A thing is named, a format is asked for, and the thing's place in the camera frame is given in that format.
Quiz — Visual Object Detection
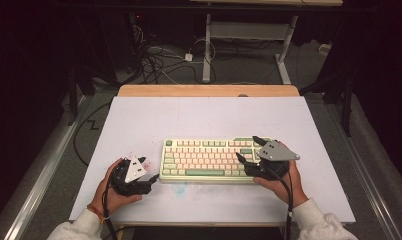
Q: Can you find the black floor cable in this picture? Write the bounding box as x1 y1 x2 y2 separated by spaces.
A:
72 101 112 168

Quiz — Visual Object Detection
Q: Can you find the person's left hand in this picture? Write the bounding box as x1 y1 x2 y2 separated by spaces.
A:
90 158 143 216

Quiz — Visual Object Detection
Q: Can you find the cream and green keyboard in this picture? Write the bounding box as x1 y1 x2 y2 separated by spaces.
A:
159 136 279 184

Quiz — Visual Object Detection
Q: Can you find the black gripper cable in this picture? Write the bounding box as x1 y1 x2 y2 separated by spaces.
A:
101 166 119 240
260 163 294 240

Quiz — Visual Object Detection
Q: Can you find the orange bracelet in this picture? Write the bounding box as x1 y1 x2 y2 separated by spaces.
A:
86 203 107 224

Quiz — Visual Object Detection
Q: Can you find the beige power strip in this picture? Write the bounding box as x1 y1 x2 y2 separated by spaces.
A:
318 43 333 56

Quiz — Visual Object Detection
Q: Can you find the black metal stand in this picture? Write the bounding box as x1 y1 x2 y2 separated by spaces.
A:
300 73 353 138

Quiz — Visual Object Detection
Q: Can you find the silver metal rail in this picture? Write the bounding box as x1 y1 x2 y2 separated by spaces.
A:
3 94 90 240
325 103 402 240

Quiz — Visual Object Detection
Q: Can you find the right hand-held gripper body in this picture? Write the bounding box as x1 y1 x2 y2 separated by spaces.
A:
244 139 301 182

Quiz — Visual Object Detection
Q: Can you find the white board sheet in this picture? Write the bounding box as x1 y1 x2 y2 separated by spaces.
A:
68 95 357 225

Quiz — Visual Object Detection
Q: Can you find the white metal desk frame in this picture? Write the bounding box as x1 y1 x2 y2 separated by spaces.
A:
188 0 344 85

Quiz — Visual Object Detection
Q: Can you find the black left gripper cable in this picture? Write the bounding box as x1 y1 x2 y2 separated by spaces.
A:
101 166 119 240

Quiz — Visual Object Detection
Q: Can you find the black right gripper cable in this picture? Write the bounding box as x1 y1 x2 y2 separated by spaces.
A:
260 163 294 240

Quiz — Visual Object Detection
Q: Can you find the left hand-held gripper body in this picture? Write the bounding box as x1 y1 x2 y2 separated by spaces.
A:
108 156 153 197

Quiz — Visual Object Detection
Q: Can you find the tangle of floor cables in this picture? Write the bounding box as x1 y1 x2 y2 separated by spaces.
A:
128 13 217 86

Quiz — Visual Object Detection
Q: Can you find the person's right hand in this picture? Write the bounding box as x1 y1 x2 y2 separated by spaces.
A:
253 160 309 208

